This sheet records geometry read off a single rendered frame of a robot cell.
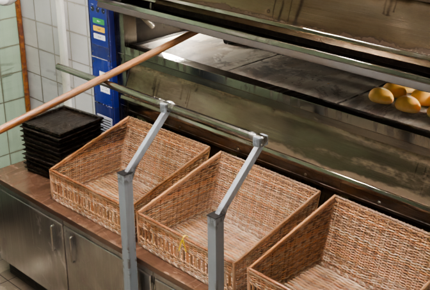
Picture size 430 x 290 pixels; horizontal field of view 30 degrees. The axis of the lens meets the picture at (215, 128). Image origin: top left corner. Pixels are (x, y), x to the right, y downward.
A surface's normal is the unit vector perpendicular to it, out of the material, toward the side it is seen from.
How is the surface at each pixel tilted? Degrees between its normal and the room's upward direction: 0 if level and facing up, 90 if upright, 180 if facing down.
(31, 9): 90
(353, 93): 0
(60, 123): 0
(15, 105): 90
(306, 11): 70
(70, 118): 0
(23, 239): 90
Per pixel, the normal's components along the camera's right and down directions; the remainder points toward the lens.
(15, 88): 0.71, 0.26
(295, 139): -0.67, -0.07
